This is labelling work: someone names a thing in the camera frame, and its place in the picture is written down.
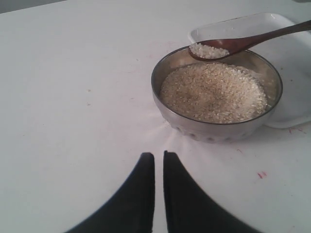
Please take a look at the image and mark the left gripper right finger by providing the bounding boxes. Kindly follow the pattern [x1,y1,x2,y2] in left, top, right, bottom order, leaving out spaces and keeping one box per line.
[163,151,258,233]

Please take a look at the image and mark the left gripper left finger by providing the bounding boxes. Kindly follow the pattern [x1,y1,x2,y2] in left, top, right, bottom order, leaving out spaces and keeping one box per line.
[68,152,155,233]

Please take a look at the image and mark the brown wooden spoon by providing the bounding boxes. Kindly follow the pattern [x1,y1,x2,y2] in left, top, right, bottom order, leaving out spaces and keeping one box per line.
[188,20,311,62]

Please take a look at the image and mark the steel bowl of rice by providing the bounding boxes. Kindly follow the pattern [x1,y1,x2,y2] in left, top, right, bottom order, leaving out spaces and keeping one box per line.
[151,47,283,143]

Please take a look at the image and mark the white rectangular tray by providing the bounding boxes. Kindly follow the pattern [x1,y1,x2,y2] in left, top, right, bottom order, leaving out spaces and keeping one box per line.
[187,12,311,129]

